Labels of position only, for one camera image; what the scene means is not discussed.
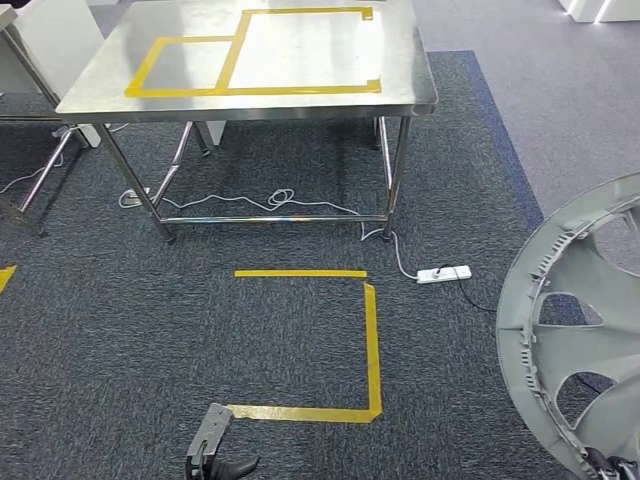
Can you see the stainless steel table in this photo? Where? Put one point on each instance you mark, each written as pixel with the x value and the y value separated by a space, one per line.
pixel 45 169

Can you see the stainless steel workbench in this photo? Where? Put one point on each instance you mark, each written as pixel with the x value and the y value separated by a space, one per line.
pixel 400 73

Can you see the white power strip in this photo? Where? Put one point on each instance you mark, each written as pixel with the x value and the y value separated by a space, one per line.
pixel 444 274

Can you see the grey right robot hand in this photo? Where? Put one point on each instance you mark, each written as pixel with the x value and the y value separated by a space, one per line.
pixel 620 472

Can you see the white desk panel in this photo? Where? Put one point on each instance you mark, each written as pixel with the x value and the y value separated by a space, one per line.
pixel 65 46

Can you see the dark left robot hand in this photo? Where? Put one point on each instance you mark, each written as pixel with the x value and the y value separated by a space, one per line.
pixel 232 469

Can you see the white lit plinth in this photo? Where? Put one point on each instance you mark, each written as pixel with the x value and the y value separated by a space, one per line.
pixel 600 10

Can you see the silver plastic wheel cover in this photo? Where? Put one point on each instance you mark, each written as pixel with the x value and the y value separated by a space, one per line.
pixel 520 331

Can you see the yellow tape on workbench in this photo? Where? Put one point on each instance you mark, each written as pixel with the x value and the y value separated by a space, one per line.
pixel 230 63

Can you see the yellow floor tape square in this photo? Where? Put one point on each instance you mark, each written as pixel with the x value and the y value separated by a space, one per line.
pixel 372 351
pixel 6 277

